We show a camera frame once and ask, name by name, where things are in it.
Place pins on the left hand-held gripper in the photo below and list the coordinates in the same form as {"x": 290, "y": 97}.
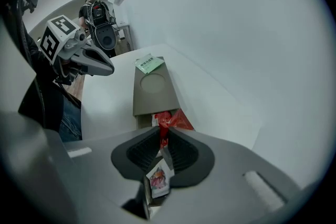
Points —
{"x": 56, "y": 39}

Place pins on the person's blue jeans leg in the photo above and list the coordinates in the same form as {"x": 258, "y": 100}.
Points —
{"x": 70, "y": 123}

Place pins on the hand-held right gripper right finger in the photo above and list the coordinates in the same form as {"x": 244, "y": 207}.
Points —
{"x": 225, "y": 173}

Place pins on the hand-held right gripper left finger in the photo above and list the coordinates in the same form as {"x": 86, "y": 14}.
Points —
{"x": 94, "y": 165}

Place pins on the person's black jacket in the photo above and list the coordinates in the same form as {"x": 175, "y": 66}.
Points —
{"x": 39, "y": 102}

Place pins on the black oval device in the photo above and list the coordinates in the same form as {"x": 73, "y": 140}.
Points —
{"x": 105, "y": 37}

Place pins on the white side table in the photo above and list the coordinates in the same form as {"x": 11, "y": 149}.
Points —
{"x": 123, "y": 26}

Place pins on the green small packet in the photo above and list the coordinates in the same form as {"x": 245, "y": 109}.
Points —
{"x": 149, "y": 63}

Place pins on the red small packet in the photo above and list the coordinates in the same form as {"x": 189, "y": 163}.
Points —
{"x": 181, "y": 120}

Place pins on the grey-brown cardboard tray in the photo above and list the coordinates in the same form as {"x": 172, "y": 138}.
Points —
{"x": 155, "y": 94}

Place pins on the white red-print small packet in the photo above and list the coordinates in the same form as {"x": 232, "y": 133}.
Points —
{"x": 158, "y": 178}

